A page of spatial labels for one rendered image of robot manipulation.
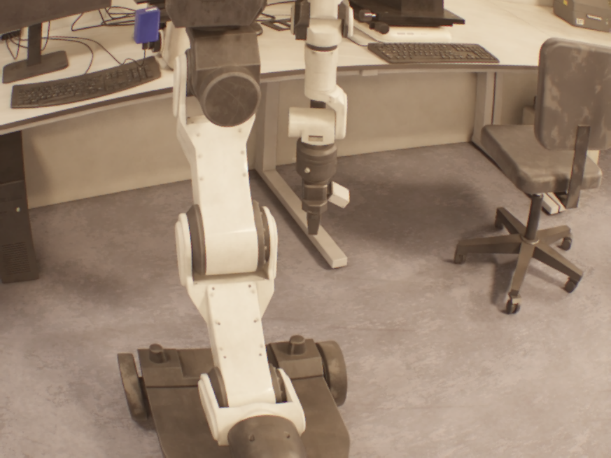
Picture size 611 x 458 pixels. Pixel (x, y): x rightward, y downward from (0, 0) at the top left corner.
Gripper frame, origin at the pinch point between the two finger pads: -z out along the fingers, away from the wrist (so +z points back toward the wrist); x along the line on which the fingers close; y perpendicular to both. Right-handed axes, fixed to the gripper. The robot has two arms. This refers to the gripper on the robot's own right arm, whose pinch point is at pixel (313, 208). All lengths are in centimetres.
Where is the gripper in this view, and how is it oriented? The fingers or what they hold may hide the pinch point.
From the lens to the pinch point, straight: 197.7
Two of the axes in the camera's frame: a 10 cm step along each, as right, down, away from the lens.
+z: 0.3, -7.8, -6.2
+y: -10.0, -0.3, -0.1
